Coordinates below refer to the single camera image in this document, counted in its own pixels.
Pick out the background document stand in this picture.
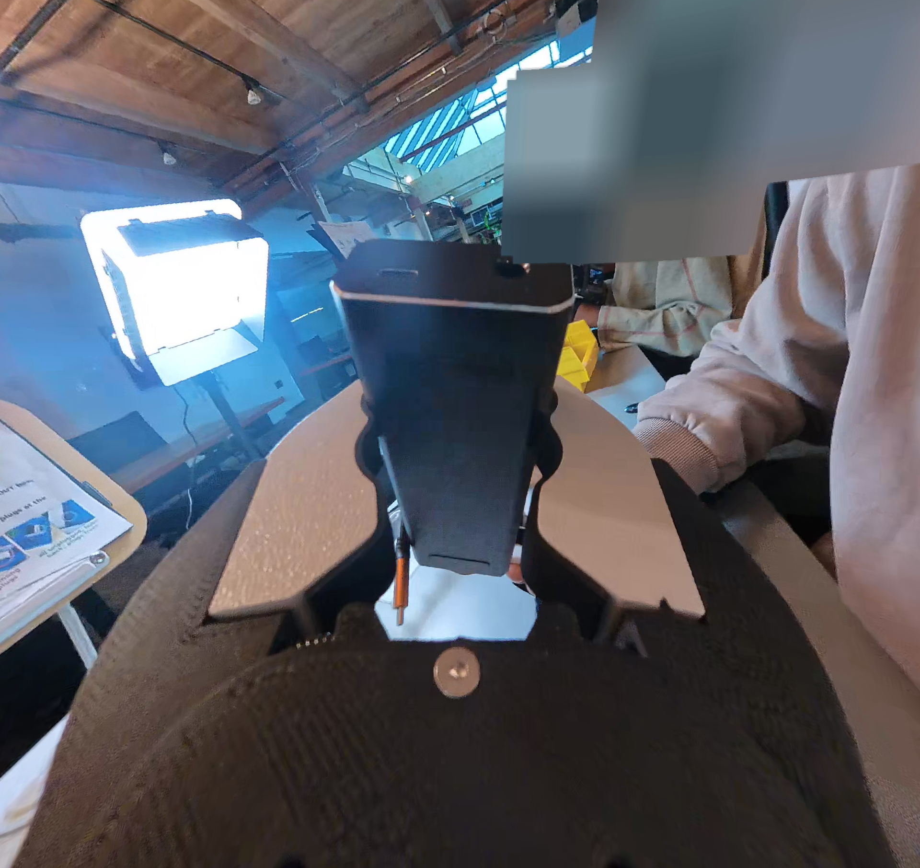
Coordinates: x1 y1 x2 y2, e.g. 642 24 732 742
316 220 378 265

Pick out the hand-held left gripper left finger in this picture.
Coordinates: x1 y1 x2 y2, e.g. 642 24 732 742
207 395 396 645

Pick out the yellow storage bin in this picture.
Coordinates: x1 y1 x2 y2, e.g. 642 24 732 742
557 320 599 393

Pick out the black office chair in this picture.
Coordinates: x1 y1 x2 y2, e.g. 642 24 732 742
763 181 790 276

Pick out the document stand with wooden board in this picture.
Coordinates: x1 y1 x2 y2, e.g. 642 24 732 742
0 401 148 668

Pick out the person's right forearm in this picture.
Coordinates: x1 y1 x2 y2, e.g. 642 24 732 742
632 300 842 495

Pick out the printed instruction sheet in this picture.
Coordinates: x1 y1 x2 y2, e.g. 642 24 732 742
0 422 134 625

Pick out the grey metal usb hub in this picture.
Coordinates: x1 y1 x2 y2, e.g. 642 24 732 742
331 239 576 578

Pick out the braided cable with orange plugs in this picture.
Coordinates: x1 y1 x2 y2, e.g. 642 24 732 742
391 533 411 628

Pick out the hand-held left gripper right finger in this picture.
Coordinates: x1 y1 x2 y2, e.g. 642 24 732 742
519 382 707 642

